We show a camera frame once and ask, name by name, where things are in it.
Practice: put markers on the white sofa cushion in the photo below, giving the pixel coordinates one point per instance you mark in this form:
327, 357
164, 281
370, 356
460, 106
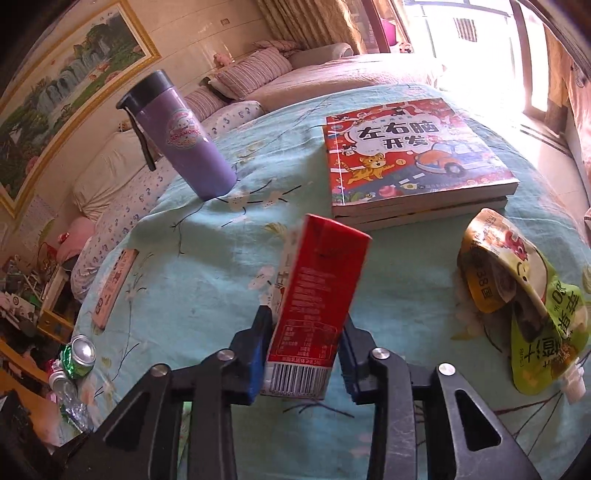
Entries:
111, 170

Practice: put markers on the pink printed covered armchair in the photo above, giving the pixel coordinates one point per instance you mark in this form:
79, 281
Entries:
577, 92

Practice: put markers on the red cartoon cover book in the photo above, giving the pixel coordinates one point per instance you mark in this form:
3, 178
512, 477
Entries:
406, 152

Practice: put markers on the crushed green can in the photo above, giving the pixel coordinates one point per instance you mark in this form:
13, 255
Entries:
76, 360

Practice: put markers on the wall calendar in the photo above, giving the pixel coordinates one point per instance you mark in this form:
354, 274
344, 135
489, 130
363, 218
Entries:
34, 221

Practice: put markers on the crushed clear plastic bottle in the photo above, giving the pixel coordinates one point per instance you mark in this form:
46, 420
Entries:
69, 401

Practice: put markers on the red milk carton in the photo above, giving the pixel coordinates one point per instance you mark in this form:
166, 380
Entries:
318, 295

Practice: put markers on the beige patterned curtain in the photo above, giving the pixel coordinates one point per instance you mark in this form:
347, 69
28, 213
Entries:
314, 18

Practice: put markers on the yellow green drink pouch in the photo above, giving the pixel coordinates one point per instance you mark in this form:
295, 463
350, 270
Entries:
545, 323

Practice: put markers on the striped pink pillow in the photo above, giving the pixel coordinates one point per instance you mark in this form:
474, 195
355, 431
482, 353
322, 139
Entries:
203, 104
254, 69

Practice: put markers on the small striped pillow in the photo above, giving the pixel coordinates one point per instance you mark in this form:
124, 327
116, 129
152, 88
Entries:
281, 46

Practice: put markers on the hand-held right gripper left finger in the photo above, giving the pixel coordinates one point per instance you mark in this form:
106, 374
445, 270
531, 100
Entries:
254, 369

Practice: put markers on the wooden pencil box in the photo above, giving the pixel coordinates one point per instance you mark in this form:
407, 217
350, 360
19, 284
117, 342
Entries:
113, 290

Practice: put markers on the floral light blue tablecloth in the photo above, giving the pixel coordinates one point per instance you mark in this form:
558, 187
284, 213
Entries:
258, 240

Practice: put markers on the purple thermos bottle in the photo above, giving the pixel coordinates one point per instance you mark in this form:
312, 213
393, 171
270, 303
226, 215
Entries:
184, 138

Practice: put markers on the pink plush toy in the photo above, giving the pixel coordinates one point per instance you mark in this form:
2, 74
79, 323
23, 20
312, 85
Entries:
221, 57

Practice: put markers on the framed landscape painting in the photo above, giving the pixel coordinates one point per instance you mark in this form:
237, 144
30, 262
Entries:
60, 92

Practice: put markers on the thin book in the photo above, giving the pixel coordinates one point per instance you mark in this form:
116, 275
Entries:
415, 218
438, 206

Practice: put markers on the small round plush toy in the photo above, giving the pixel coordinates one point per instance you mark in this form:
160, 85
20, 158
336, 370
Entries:
125, 126

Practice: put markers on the small balcony plush toy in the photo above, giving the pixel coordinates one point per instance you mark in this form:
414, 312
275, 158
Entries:
406, 45

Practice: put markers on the hanging striped towel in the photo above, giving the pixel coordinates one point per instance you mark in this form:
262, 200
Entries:
466, 30

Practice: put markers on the magenta plastic container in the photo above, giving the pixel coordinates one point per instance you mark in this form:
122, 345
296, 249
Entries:
388, 30

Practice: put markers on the glass balcony door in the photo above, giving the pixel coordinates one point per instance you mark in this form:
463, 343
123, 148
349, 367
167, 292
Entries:
498, 46

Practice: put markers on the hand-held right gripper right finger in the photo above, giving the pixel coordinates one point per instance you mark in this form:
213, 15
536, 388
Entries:
348, 378

